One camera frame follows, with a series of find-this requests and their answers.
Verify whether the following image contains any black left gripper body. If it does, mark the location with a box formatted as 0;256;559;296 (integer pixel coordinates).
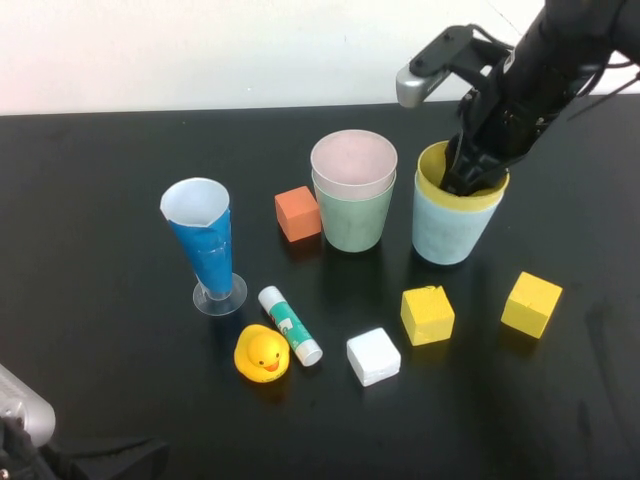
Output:
0;419;170;480

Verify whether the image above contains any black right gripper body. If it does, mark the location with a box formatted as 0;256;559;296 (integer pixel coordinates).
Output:
457;54;571;169

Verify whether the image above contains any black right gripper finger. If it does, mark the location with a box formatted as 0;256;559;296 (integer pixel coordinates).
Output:
442;137;469;191
457;149;506;196

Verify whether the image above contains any yellow plastic cup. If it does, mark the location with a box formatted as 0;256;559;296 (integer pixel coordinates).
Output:
417;140;511;213

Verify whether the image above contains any light blue plastic cup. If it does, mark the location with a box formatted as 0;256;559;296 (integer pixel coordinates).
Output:
411;169;505;266

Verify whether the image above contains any pink plastic cup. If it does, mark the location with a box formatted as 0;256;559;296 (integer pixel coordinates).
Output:
309;129;399;201

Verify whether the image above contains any green plastic cup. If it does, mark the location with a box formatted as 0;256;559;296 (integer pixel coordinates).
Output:
312;169;397;253

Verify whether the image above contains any yellow cube block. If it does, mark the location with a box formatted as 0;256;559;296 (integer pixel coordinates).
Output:
500;271;564;341

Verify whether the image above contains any yellow cube block chipped corner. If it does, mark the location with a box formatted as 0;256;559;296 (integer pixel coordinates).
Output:
399;285;456;347

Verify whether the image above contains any orange cube block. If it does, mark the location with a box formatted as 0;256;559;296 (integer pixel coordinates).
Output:
274;185;322;244

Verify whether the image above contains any yellow rubber duck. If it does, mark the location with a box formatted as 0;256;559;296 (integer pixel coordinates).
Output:
233;323;291;385

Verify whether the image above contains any white cube block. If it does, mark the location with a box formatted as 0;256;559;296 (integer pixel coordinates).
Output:
345;327;402;388

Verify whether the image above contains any white green glue stick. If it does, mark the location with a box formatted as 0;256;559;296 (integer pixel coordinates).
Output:
257;285;324;367

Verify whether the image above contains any blue taped conical measuring glass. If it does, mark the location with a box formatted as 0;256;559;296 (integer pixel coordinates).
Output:
159;176;249;317

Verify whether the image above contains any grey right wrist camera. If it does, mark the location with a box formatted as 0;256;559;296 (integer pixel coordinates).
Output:
395;24;501;109

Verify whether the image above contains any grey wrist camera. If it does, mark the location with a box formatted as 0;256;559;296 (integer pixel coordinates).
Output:
395;24;501;109
0;363;57;446

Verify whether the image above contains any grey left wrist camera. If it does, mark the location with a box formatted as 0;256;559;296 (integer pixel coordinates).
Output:
0;363;57;446

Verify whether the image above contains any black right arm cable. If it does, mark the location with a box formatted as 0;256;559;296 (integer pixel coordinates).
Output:
567;59;640;121

